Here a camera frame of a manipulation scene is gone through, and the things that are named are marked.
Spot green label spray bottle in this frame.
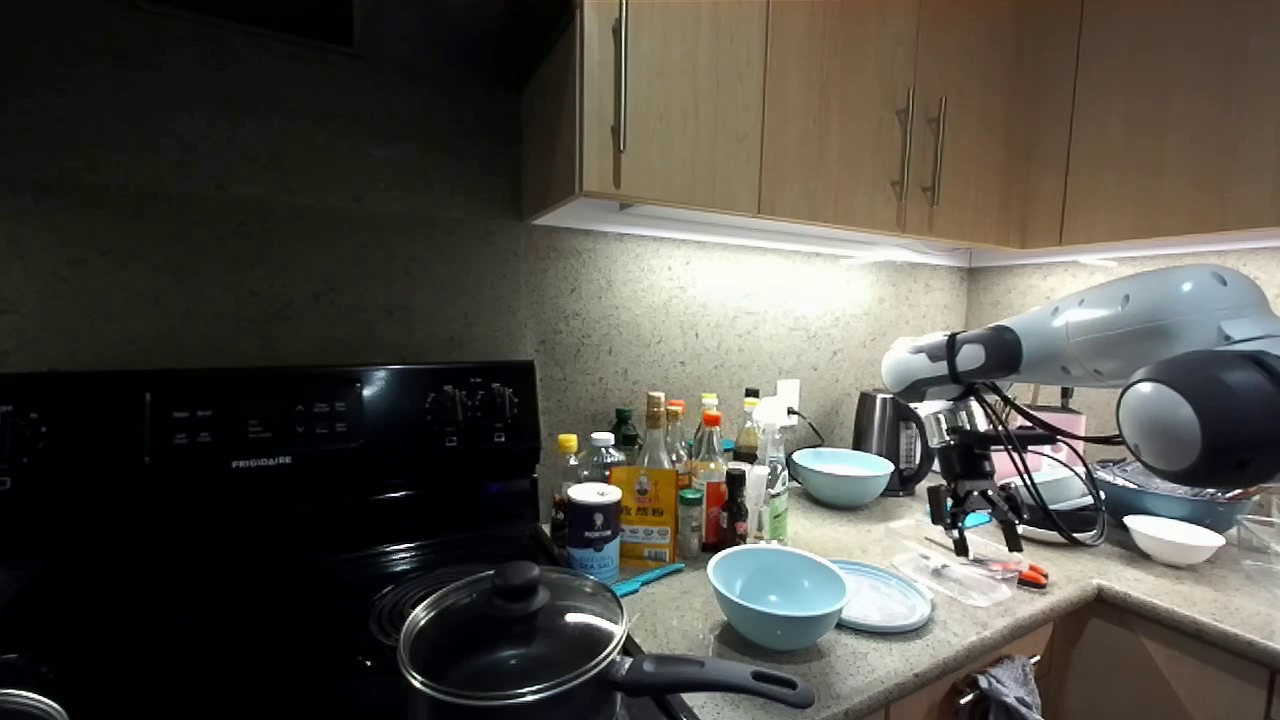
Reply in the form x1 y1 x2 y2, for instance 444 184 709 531
748 393 797 549

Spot grey hanging towel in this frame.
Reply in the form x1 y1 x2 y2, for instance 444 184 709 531
970 654 1050 720

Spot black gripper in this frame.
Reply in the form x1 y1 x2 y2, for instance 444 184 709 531
925 438 1029 562

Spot black plug cord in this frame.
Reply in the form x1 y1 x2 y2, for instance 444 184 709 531
790 403 834 454

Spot clear bottle white cap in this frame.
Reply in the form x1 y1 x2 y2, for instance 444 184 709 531
581 428 627 493

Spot wooden cabinets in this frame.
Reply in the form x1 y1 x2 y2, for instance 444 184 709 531
516 0 1280 263
869 597 1280 720

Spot orange capped bottle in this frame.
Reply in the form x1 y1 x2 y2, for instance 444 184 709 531
662 393 702 471

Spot pink box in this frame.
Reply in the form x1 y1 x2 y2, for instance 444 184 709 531
993 399 1094 463

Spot teal handled utensil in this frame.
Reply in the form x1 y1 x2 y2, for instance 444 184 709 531
603 555 692 605

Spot under cabinet light strip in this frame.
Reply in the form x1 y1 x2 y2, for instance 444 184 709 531
527 197 1280 274

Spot metal cabinet bar handle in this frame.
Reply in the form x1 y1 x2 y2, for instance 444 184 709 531
890 98 915 203
608 0 633 159
920 98 952 213

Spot wide dark blue dish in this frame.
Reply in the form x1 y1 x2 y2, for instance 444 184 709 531
1094 456 1262 537

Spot silver electric kettle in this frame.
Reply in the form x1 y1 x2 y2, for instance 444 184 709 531
847 384 942 493

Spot clear plastic sheet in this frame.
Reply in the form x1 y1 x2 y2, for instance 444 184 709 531
891 540 1026 611

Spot large light blue bowl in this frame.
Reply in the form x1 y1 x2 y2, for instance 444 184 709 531
790 445 902 517

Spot small dark bottle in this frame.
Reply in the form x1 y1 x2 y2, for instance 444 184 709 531
722 463 751 549

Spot small white bowl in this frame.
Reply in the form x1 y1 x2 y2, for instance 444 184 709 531
1121 513 1228 574

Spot black electric stove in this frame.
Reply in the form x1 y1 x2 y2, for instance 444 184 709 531
0 358 705 720

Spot yellow label oil bottle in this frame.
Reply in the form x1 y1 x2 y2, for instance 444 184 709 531
608 388 686 581

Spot bottle with yellow cap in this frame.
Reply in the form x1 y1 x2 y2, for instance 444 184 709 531
547 428 587 519

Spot stack of black plates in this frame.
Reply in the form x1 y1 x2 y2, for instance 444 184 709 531
998 454 1111 543

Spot small light blue bowl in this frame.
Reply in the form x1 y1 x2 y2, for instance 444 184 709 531
705 540 857 657

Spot dark blue salt canister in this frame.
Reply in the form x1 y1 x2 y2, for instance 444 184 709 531
561 481 627 586

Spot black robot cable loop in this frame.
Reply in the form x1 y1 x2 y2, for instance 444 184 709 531
963 384 1111 552

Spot red hot sauce bottle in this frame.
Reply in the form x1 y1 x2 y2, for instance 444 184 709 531
696 409 735 555

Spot green lidded spice jar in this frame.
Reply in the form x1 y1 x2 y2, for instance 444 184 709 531
672 485 709 565

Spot wooden lower cabinets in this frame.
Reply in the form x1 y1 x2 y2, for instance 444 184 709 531
869 597 1280 720

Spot round white plate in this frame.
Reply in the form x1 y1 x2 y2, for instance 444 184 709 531
829 555 942 640

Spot black saucepan glass lid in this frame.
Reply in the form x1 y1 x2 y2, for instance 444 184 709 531
394 555 821 720

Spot wooden upper cabinets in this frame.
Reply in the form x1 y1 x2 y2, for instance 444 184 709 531
516 0 1280 263

